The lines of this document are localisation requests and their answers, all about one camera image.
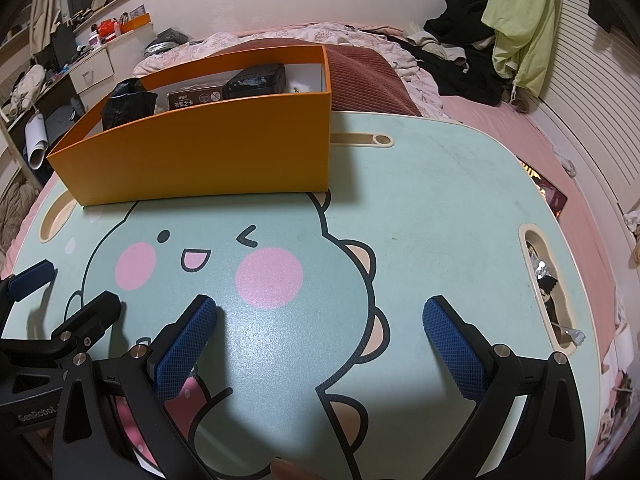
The red container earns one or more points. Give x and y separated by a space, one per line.
107 30

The white louvered wardrobe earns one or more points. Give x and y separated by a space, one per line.
590 110

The black clothes pile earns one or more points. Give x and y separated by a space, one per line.
450 10

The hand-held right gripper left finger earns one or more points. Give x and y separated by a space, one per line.
185 355

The dark flat packet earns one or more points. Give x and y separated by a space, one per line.
550 195

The orange cardboard box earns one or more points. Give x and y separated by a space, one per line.
200 155

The beige garment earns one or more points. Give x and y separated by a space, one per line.
440 47

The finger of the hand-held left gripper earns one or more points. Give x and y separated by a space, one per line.
30 277
95 315

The black lace-trimmed cloth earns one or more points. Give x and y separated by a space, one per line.
127 105

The light green hanging garment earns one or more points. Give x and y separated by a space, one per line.
525 20

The brown card box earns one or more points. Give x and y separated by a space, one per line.
195 99

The grey striped bag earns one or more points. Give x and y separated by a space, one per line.
167 42

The white rolled sheet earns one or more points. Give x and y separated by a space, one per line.
37 140

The white drawer cabinet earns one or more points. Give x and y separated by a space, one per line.
92 72

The pink floral quilt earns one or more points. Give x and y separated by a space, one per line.
225 40

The black zip case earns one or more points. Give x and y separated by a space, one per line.
255 80

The black hanging garment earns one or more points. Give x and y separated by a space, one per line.
605 5

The cream canvas bag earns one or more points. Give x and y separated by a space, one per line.
25 85

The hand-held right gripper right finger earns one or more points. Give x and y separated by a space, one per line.
455 355

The small orange box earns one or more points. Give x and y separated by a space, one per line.
135 22

